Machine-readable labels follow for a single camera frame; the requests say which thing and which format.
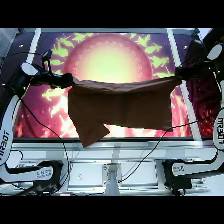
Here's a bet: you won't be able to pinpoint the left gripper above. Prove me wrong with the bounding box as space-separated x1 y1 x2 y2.
53 72 75 90

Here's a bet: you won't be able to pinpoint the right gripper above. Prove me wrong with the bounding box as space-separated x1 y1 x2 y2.
175 65 195 80

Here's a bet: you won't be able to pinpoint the brown shorts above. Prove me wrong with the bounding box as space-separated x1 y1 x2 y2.
67 76 184 148

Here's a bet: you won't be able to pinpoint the black cable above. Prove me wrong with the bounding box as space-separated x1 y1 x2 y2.
117 118 214 184
19 96 72 194

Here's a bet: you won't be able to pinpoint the silver frame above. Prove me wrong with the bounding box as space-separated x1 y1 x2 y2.
0 139 224 196

